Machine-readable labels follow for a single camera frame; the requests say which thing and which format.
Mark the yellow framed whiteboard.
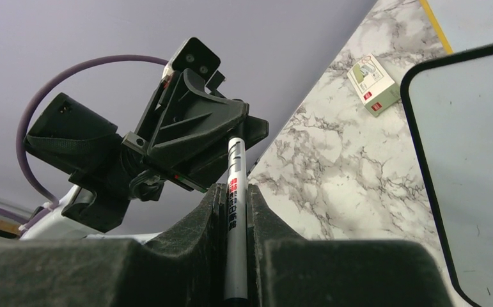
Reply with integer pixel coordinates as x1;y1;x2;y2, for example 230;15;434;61
419;0;493;54

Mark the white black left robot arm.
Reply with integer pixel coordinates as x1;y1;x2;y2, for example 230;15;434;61
24;69;269;232

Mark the black whiteboard marker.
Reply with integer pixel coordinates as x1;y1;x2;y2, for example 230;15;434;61
223;137;249;306

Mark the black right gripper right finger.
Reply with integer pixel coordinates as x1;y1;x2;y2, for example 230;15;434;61
246;185;452;306

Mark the small green white box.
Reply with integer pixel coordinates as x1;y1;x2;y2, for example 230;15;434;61
347;54;400;117

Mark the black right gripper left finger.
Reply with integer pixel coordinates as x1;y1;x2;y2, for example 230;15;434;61
0;184;225;306

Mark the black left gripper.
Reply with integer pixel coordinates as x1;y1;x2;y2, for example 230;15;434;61
123;68;269;192

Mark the black framed whiteboard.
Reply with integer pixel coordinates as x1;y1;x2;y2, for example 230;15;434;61
400;43;493;306

